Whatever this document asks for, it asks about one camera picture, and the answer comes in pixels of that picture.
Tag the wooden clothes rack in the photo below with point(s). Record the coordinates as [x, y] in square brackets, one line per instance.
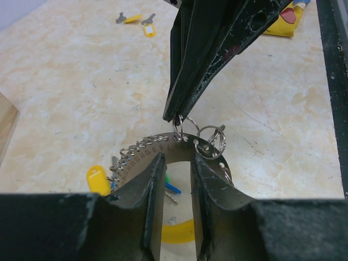
[9, 115]

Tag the yellow key tag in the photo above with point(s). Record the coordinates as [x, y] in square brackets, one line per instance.
[97, 180]

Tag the blue key tag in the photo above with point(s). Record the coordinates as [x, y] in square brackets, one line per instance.
[172, 188]

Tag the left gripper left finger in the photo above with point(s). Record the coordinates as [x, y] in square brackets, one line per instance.
[86, 226]

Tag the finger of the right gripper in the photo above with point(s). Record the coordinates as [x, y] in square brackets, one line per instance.
[256, 19]
[198, 32]

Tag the key with yellow window tag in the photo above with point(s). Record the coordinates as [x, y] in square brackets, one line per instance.
[148, 27]

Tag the black base frame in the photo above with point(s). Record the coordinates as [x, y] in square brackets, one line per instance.
[332, 17]

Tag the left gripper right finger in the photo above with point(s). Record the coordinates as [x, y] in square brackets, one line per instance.
[230, 225]

